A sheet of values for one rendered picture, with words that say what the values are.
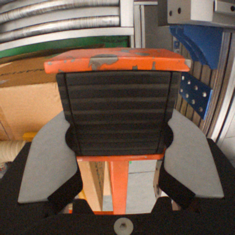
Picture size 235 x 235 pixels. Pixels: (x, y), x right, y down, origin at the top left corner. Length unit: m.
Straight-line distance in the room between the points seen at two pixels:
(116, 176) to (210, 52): 0.29
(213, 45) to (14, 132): 0.48
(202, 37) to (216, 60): 0.06
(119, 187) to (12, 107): 0.27
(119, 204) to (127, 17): 0.57
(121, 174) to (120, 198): 0.06
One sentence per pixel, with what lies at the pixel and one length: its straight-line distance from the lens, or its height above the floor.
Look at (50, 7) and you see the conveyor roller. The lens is 0.70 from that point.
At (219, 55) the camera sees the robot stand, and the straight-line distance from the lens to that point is 0.35.
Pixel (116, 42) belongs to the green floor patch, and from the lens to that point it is 1.18.
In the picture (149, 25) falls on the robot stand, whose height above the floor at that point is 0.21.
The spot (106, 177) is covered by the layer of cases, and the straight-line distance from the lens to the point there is 1.15.
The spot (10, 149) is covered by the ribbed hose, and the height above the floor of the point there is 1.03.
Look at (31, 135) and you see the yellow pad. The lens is 0.34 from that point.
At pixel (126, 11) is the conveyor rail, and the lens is 0.59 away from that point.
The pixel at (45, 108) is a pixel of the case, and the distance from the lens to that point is 0.30.
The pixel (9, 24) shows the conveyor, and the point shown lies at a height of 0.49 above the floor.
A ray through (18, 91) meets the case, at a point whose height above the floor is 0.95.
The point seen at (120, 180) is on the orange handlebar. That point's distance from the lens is 0.17.
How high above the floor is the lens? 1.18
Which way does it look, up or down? 57 degrees down
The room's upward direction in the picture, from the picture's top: 178 degrees clockwise
